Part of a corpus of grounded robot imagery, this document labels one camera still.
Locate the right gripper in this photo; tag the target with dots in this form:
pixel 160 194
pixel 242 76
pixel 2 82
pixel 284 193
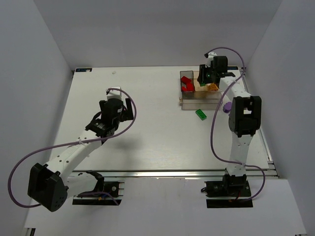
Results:
pixel 204 75

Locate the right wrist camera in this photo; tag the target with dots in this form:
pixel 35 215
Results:
pixel 209 56

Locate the amber container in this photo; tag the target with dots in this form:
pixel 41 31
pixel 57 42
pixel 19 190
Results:
pixel 199 91

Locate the aluminium table rail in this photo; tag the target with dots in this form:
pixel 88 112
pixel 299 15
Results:
pixel 194 173

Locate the green lego plate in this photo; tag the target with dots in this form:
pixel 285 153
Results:
pixel 201 114

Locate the corner label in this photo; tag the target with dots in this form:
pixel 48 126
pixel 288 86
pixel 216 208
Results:
pixel 232 68
pixel 77 70

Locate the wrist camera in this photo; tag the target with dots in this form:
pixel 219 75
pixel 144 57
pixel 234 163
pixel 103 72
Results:
pixel 114 93
pixel 209 56

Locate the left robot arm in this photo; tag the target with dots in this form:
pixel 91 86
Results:
pixel 52 183

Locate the purple rounded lego brick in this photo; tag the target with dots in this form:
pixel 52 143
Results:
pixel 227 107

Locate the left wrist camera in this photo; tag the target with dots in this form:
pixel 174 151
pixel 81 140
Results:
pixel 114 93

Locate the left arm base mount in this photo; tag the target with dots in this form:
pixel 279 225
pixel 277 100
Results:
pixel 105 192

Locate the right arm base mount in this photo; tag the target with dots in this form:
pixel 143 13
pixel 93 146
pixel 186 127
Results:
pixel 230 192

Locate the long clear tray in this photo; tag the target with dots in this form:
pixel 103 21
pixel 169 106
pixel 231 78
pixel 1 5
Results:
pixel 200 100

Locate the right corner label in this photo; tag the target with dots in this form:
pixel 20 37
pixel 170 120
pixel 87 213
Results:
pixel 232 68

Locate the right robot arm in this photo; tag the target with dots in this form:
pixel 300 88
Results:
pixel 244 117

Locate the left corner label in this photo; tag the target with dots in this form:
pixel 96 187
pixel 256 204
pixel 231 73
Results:
pixel 77 70

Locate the yellow square lego brick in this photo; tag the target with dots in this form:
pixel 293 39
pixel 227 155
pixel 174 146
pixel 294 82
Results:
pixel 212 87

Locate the red long lego brick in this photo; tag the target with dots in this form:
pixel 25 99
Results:
pixel 185 80

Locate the smoky grey container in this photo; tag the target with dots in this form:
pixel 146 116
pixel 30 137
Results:
pixel 186 94

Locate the clear container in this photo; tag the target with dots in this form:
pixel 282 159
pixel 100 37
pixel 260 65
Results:
pixel 213 91

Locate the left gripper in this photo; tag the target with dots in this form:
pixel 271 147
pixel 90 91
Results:
pixel 117 115

